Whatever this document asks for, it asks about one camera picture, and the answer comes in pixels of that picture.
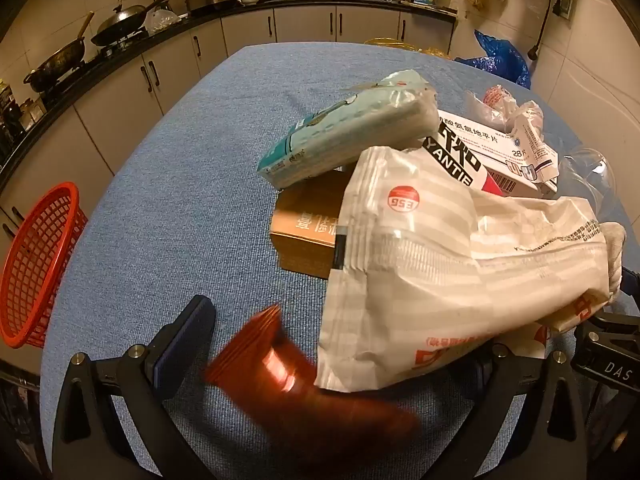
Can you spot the blue tablecloth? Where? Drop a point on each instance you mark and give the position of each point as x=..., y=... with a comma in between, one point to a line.
x=175, y=185

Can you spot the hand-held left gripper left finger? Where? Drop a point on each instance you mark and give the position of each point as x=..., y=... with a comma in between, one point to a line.
x=187, y=345

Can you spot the red-brown foil packet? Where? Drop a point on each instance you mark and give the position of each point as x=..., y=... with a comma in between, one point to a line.
x=300, y=390

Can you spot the plastic bag beside wok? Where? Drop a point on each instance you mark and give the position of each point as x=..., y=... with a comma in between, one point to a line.
x=161, y=21

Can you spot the grey kitchen base cabinets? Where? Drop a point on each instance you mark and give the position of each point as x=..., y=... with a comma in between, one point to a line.
x=125, y=95

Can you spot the wok with metal lid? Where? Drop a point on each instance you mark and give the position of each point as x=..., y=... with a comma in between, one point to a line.
x=120, y=25

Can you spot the white plastic packet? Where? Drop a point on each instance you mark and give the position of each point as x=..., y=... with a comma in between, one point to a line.
x=425, y=260

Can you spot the white medicine box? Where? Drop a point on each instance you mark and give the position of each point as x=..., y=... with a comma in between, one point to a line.
x=475, y=132

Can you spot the teal tissue pack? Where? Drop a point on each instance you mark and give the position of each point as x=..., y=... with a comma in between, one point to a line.
x=340, y=125

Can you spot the peach cardboard medicine box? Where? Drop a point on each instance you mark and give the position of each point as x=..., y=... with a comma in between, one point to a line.
x=305, y=230

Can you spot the wall power socket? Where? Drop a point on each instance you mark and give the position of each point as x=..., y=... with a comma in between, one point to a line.
x=562, y=6

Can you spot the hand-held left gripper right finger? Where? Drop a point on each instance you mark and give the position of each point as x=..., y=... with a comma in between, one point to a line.
x=495, y=400

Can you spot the clear plastic wrapper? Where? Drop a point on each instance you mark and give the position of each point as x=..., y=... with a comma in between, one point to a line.
x=495, y=97

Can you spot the red plastic mesh basket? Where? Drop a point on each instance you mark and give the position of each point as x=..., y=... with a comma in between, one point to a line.
x=30, y=260

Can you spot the row of condiment bottles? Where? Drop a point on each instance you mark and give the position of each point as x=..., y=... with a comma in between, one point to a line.
x=15, y=110

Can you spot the black kitchen countertop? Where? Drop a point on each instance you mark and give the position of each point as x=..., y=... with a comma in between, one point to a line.
x=310, y=2

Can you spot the yellow plastic bag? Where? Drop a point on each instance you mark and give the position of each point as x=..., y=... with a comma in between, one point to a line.
x=385, y=42

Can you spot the gas stove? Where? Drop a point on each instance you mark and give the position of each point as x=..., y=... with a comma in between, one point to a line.
x=107, y=51

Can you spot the blue plastic bag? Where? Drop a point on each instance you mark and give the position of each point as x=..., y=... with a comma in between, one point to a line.
x=500, y=60

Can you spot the clear plastic cup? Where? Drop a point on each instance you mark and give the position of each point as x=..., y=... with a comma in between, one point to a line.
x=590, y=175

